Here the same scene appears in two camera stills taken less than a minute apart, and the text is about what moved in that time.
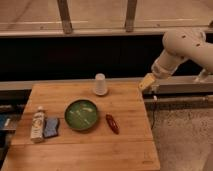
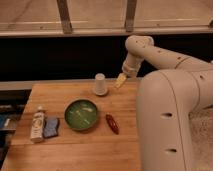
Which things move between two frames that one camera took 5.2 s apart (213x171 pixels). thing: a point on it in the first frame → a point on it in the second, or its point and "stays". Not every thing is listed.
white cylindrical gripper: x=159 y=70 → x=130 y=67
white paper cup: x=100 y=81 stays
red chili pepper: x=113 y=124 stays
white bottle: x=37 y=130 stays
